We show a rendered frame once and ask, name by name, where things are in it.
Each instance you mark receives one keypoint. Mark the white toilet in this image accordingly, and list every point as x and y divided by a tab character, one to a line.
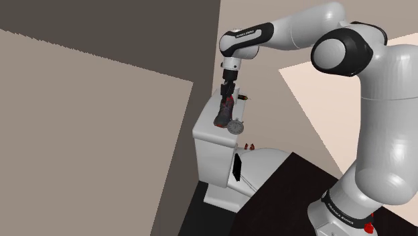
212	157

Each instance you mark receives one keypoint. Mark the silver stopwatch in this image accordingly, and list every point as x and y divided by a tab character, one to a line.
235	127

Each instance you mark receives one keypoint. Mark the black flat phone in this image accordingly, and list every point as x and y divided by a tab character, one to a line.
237	167

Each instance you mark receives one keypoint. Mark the grey and red sneaker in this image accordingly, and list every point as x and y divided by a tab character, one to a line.
224	112

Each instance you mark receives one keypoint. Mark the dark robot stand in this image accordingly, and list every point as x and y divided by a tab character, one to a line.
281	196

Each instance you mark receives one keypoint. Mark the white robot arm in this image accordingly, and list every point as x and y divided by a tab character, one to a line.
388	124

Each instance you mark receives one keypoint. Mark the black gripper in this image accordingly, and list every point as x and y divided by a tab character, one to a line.
229	75

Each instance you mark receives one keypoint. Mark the small red figure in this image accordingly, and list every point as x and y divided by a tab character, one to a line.
246	146
252	147

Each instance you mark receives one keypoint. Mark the small black and red tool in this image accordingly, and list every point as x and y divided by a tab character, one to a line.
242	97

